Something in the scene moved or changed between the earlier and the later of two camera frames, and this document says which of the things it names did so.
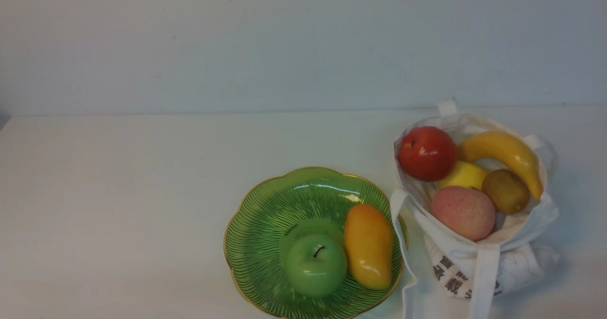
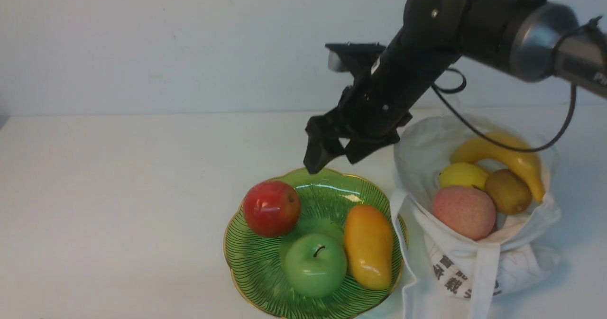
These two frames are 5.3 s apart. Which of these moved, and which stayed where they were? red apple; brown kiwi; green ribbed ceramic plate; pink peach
Moved: red apple
Stayed: green ribbed ceramic plate; pink peach; brown kiwi
